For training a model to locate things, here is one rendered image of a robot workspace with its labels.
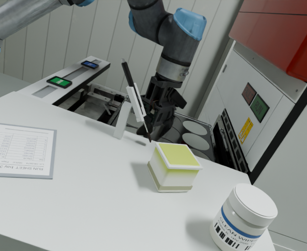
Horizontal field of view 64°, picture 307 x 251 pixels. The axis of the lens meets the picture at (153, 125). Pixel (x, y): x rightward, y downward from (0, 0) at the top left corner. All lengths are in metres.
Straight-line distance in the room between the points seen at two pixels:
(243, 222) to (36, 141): 0.39
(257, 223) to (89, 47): 2.54
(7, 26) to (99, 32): 1.81
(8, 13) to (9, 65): 2.31
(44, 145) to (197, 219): 0.31
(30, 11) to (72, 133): 0.50
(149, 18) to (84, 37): 2.19
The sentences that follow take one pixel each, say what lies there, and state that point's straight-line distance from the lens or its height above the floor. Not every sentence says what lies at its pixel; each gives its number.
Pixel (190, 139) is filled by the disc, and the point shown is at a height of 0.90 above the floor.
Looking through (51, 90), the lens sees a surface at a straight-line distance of 0.76.
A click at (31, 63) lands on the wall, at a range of 3.10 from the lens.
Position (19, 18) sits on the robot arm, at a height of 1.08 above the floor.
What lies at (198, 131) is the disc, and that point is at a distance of 0.94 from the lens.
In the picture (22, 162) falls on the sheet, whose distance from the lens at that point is 0.47.
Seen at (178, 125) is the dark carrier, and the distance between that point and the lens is 0.91.
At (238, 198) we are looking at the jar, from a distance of 0.40.
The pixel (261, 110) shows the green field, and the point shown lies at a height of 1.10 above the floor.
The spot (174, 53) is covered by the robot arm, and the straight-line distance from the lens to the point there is 0.57.
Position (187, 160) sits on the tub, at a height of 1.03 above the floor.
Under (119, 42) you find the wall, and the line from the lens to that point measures 2.67.
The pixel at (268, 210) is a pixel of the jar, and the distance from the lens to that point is 0.42.
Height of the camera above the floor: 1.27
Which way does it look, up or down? 26 degrees down
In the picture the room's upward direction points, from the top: 21 degrees clockwise
